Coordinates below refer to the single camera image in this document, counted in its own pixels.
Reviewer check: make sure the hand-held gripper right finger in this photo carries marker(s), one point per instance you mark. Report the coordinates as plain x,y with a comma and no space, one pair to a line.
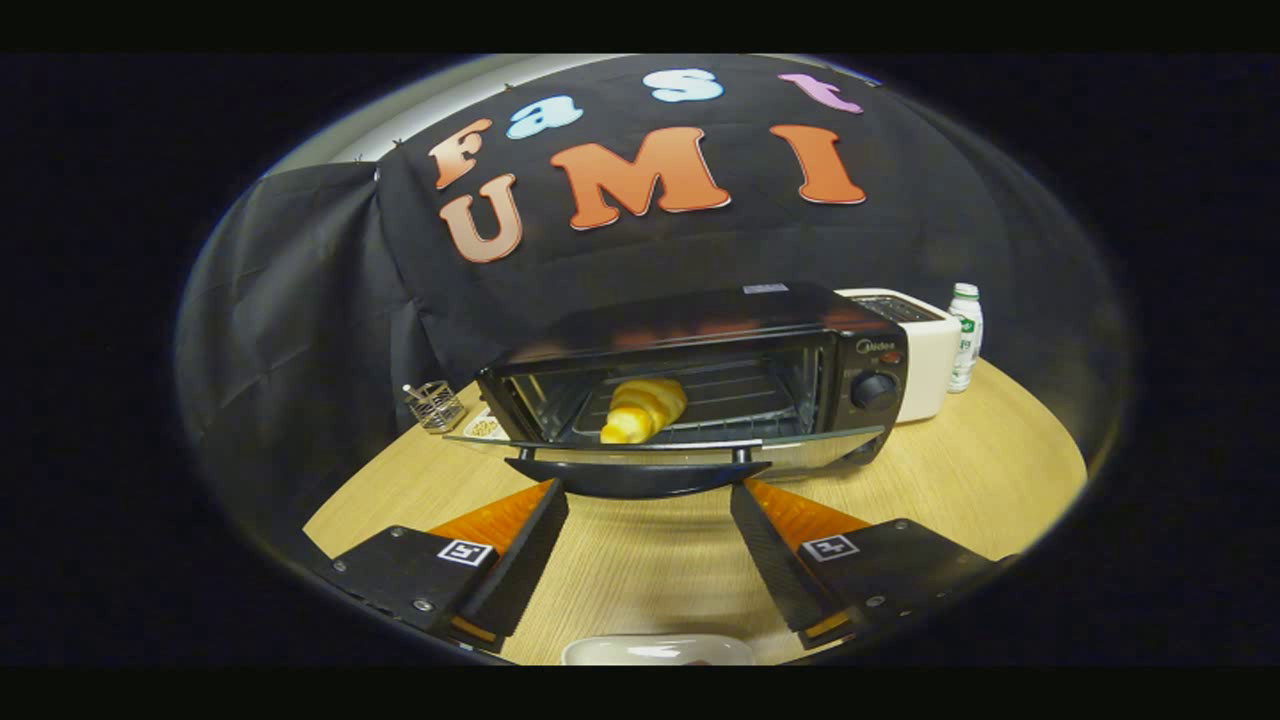
775,570

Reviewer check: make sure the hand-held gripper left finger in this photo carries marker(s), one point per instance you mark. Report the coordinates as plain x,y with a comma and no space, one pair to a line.
515,570

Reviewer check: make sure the yellow croissant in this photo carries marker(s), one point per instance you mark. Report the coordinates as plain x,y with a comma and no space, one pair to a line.
645,408

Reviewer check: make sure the black toaster oven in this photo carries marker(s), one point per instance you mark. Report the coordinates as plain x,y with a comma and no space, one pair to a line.
700,310

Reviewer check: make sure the white bread toaster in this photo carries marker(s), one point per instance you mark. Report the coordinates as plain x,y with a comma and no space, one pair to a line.
930,370

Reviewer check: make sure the small white snack dish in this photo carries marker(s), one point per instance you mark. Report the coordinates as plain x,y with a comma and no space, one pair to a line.
485,428

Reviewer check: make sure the white plate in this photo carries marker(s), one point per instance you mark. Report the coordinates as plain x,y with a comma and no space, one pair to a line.
650,652

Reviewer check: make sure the white bottle green label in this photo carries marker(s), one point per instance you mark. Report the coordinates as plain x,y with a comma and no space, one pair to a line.
966,340

